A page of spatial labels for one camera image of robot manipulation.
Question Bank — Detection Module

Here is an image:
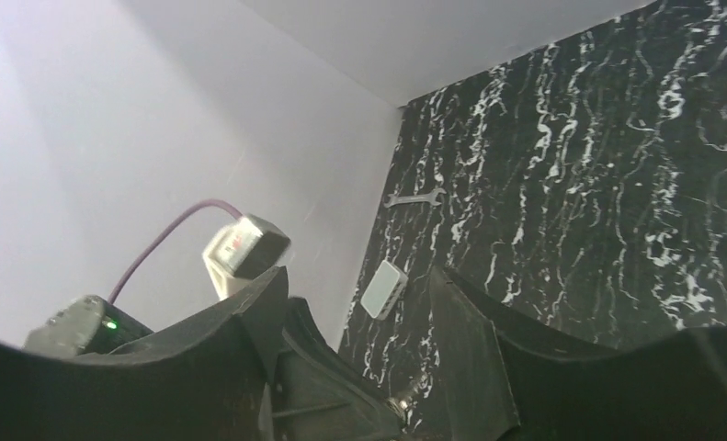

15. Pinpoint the small silver key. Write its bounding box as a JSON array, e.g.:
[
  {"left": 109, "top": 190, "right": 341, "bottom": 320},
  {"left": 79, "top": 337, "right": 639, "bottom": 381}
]
[{"left": 386, "top": 372, "right": 430, "bottom": 423}]

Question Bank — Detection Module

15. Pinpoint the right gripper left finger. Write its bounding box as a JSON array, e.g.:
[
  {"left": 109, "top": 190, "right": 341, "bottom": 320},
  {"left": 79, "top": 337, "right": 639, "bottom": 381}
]
[{"left": 0, "top": 266, "right": 289, "bottom": 440}]

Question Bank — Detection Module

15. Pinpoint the silver open-end wrench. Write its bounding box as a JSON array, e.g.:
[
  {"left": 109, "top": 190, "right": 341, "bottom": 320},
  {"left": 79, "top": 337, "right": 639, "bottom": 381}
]
[{"left": 383, "top": 187, "right": 447, "bottom": 209}]

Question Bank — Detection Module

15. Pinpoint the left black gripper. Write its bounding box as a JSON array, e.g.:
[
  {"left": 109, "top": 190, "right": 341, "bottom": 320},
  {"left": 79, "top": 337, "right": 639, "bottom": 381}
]
[{"left": 23, "top": 296, "right": 153, "bottom": 356}]

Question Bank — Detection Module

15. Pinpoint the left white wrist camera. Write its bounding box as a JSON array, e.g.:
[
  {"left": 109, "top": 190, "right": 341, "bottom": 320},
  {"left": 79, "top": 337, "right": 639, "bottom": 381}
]
[{"left": 202, "top": 214, "right": 291, "bottom": 300}]

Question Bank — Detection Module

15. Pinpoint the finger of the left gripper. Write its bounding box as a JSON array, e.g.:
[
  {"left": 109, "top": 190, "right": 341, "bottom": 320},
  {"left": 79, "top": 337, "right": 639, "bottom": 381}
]
[{"left": 271, "top": 297, "right": 403, "bottom": 441}]

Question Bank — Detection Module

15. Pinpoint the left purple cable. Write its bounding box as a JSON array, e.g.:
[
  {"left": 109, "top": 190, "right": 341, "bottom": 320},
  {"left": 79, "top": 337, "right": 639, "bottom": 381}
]
[{"left": 107, "top": 199, "right": 244, "bottom": 306}]

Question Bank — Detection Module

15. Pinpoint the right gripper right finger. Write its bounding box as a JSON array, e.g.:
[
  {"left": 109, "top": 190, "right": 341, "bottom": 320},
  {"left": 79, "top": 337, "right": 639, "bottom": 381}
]
[{"left": 428, "top": 267, "right": 727, "bottom": 440}]

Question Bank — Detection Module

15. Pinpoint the white rectangular box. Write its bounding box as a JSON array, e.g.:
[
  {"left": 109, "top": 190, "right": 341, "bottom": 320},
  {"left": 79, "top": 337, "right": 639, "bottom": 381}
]
[{"left": 360, "top": 261, "right": 408, "bottom": 321}]

